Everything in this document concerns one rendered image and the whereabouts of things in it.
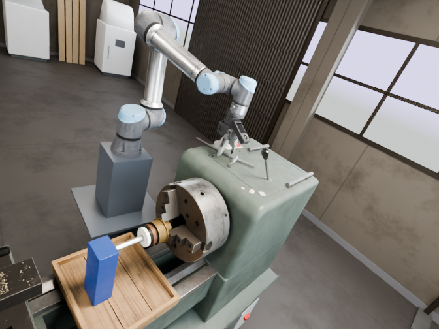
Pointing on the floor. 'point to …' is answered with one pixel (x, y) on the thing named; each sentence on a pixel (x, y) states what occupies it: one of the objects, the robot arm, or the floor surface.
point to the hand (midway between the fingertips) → (226, 154)
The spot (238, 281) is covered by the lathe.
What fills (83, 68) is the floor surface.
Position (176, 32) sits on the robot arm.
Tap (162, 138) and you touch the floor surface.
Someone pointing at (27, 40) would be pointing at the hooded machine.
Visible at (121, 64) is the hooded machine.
